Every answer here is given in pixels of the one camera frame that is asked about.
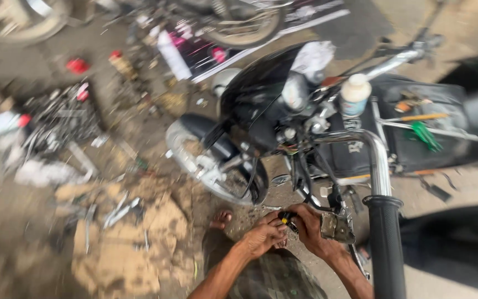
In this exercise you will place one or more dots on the metal switch housing plate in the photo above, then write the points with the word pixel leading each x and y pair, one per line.
pixel 336 227

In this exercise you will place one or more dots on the white can red cap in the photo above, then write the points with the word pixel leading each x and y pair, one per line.
pixel 6 123

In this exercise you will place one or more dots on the person's plaid shorts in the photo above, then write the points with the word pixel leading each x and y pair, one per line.
pixel 264 270

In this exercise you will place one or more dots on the person's left hand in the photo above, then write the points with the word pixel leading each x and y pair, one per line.
pixel 259 239

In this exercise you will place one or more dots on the person's left fingers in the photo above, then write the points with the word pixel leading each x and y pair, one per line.
pixel 275 227

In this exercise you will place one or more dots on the white cloth rag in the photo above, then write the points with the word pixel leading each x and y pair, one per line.
pixel 44 172

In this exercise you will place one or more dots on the brown spray can red cap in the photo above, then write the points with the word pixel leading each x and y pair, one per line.
pixel 122 64

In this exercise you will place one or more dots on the small black yellow switch part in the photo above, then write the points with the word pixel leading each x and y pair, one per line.
pixel 287 220

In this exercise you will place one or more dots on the printed banner sheet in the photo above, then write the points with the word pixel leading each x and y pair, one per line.
pixel 239 39

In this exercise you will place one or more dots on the parked motorcycle wheel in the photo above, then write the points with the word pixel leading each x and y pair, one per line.
pixel 243 23

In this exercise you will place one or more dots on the person's right fingers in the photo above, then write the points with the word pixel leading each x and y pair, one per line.
pixel 303 220

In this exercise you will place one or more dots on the person's foot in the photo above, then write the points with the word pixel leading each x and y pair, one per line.
pixel 221 219

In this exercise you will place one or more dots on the grey tyre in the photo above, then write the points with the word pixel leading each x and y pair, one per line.
pixel 21 18

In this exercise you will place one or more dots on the black motorcycle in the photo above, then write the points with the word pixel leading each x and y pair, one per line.
pixel 305 137

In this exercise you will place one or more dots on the torn brown cardboard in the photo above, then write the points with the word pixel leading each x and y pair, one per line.
pixel 133 245

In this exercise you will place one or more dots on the person's right hand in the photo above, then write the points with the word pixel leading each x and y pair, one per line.
pixel 311 232

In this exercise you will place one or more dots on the pile of steel wrenches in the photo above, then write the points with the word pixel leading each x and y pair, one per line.
pixel 118 211

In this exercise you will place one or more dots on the white plastic bottle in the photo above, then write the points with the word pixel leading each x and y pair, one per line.
pixel 354 96

